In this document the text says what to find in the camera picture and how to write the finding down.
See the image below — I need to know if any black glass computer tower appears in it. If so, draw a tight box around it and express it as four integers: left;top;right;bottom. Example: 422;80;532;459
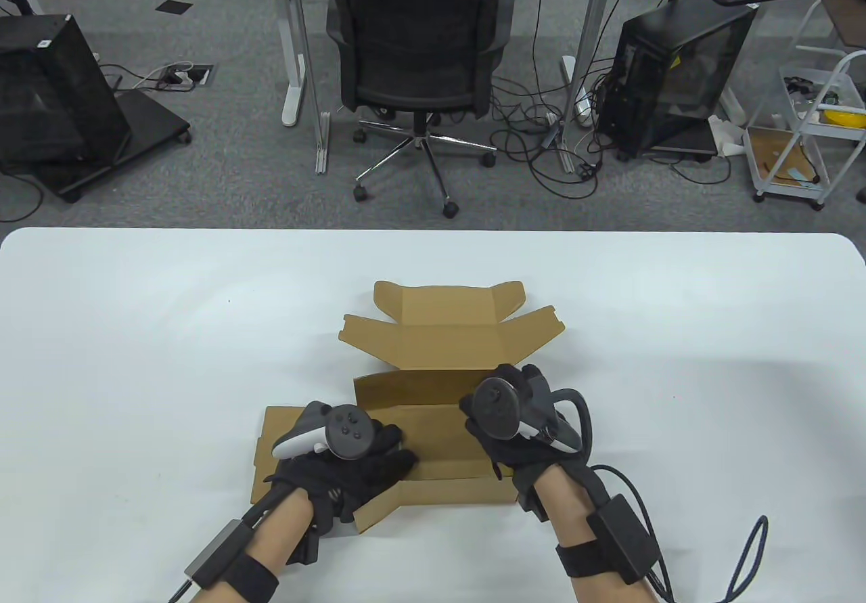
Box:
595;2;760;160

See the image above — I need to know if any person's right forearm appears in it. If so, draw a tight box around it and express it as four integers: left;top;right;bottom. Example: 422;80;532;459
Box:
538;464;660;603

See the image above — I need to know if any tangle of black floor cables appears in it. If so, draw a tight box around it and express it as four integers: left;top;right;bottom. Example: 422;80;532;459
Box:
491;55;731;199

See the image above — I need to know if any black mesh office chair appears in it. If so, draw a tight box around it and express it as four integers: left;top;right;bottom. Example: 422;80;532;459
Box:
325;0;515;219

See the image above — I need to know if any white desk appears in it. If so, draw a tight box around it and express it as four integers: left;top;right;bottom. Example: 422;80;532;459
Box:
210;0;643;127

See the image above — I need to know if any black forearm strap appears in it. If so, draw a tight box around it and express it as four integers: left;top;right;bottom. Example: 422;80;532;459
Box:
223;554;280;603
556;539;633;583

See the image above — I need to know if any person's right hand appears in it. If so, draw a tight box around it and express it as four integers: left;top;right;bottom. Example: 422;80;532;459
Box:
459;364;584;495

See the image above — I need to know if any grey forearm sensor box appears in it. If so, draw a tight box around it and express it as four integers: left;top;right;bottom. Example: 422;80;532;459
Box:
586;493;662;585
186;520;254;590

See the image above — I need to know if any person's left forearm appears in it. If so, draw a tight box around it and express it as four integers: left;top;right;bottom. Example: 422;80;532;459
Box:
196;491;319;603

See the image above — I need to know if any grey white handheld controller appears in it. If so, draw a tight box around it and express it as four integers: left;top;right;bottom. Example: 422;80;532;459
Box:
272;401;375;460
472;367;589;458

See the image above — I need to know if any black rolling platform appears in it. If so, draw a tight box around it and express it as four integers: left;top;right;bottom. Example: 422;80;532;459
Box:
27;89;192;203

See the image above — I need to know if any brown wooden board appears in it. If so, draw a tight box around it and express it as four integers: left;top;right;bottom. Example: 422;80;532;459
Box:
815;0;866;49

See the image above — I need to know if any white crumpled paper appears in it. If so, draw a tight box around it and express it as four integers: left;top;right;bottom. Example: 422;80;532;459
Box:
709;116;748;156

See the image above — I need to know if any white utility cart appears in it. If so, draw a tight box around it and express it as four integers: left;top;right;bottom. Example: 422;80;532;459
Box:
744;1;866;211

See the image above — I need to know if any person's left hand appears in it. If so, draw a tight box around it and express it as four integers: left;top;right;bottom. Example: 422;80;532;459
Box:
264;422;419;524

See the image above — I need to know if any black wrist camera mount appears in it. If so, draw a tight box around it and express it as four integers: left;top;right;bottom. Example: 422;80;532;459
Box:
514;474;550;526
288;508;339;566

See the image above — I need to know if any brown cardboard mailer box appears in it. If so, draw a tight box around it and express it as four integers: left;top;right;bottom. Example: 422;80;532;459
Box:
250;280;568;535

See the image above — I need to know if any floor outlet box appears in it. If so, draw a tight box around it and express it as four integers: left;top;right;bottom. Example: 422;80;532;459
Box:
152;65;216;91

